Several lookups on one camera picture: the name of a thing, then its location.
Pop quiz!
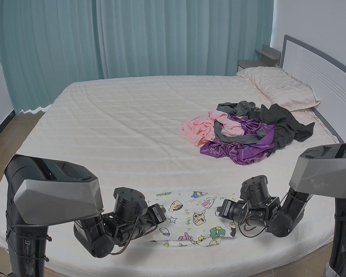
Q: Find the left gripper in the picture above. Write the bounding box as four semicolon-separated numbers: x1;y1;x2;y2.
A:
148;203;168;225

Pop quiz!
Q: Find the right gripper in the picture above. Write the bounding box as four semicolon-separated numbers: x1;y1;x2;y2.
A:
216;199;237;220

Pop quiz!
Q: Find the white printed pyjama top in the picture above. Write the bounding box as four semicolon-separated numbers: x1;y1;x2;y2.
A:
146;191;237;247

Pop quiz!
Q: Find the pile of clothes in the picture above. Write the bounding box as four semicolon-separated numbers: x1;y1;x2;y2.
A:
177;100;315;167

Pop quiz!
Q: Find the bed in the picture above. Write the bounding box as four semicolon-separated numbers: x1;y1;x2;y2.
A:
0;34;346;275

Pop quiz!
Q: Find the cream pillow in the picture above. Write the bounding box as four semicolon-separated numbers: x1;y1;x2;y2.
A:
236;66;321;112

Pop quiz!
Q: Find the grey bedside table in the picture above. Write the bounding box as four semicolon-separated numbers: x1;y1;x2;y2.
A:
238;44;281;70

